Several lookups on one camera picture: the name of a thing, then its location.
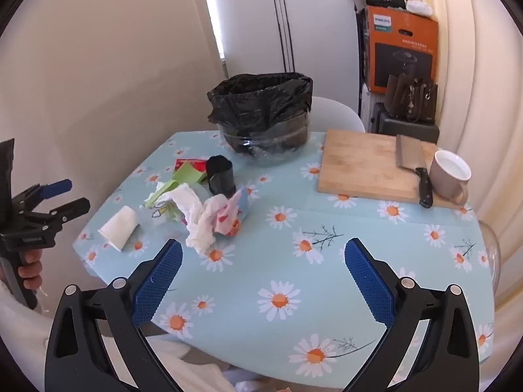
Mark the red packet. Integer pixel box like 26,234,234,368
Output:
175,157,209,174

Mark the black plastic cup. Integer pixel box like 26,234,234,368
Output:
205,155,237,197

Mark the brown leather handbag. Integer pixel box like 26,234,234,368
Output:
385,74,439,123

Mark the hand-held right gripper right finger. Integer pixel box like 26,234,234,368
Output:
344,237,481,392

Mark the white paper cup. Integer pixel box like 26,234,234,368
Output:
97,205,140,252

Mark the clear bin with black bag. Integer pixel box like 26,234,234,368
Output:
207,73,314,168

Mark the white wardrobe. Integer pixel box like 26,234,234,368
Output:
200,0,362,121

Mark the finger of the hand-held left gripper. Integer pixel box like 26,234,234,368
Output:
25,197,92,224
16,178,74,210

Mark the white ribbed suitcase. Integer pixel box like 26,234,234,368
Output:
358,87,375,132

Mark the black suitcase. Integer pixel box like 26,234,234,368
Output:
371,102,440,145

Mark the person's left hand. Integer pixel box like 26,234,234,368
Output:
18,248,43,291

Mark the orange cardboard box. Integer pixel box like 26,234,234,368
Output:
363,5,439,94

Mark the white tissue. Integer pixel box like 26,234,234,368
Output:
155,182,229,259

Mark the cleaver with black handle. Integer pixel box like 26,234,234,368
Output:
395,133,434,209

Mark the wooden cutting board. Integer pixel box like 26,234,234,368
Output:
317,129,463,210

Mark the white pouch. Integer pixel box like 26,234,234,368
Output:
406,0,434,16

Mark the cream curtain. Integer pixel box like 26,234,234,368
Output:
402,0,523,335

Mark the white chair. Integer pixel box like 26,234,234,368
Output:
309,96,366,133

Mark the clear glass bowl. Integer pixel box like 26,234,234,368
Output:
475,220,503,297

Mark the clear printed plastic bag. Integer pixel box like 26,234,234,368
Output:
141,199,193,230

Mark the beige mug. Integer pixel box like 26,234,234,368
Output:
427,149,473,206

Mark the person's left forearm white sleeve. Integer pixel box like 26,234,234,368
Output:
0,280,52,350

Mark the black wardrobe handle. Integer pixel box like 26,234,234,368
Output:
280,0,295,71
272,0,287,73

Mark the pink and blue wrapper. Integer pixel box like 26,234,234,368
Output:
212,187,251,237

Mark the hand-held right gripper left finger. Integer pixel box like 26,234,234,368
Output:
44,237,193,392

